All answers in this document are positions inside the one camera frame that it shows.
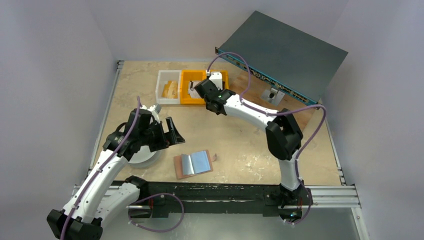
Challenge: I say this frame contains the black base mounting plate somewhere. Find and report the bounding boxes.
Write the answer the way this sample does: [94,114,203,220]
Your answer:
[124,176,313,222]

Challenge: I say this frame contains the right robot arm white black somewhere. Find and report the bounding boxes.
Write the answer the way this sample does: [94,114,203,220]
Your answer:
[194,79,303,204]

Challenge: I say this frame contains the right yellow plastic bin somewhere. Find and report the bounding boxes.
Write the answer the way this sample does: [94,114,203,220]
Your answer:
[205,70,229,90]

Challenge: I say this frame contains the plywood board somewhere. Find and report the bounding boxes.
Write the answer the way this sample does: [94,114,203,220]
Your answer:
[229,71,316,134]

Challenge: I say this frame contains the brown leather card holder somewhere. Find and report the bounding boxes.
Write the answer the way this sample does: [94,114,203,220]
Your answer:
[173,150,217,180]

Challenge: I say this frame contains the metal mounting bracket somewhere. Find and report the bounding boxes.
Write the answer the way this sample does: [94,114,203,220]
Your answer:
[261,87,286,106]

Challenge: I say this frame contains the middle yellow plastic bin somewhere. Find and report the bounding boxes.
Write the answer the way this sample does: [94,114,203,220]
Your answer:
[179,69,206,105]

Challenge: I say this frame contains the yellow plastic bin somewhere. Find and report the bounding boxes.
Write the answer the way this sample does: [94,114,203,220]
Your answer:
[205,70,229,90]
[179,69,206,105]

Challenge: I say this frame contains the white plastic bin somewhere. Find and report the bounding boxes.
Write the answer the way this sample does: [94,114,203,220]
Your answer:
[155,70,182,105]

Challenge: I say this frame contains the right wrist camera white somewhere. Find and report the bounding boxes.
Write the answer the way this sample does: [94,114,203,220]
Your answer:
[206,71,224,90]

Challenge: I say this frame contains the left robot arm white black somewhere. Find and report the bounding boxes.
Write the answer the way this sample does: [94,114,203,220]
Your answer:
[46,106,185,240]

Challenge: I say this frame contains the silver white card with portrait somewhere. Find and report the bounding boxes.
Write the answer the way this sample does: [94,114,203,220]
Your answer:
[188,81,201,99]

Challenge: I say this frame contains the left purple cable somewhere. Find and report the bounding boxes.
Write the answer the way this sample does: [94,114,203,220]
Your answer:
[59,96,143,240]

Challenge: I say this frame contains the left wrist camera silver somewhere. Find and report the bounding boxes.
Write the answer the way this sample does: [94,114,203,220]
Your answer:
[147,104,162,122]

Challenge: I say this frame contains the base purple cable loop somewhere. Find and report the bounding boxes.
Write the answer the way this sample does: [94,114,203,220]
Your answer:
[128,193,185,233]

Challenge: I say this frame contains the aluminium frame rail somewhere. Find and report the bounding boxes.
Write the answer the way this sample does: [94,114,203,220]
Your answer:
[309,185,361,209]

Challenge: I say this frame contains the blue grey network switch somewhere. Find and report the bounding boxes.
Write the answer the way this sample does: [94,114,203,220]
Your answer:
[215,10,348,106]

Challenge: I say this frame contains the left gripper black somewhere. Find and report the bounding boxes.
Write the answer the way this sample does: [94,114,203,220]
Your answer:
[139,117,184,152]

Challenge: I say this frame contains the white tape roll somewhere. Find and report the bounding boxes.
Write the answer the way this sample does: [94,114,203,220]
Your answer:
[128,146,162,168]

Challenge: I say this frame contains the gold cards in white bin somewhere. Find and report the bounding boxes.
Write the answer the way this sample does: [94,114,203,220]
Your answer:
[161,81,179,99]

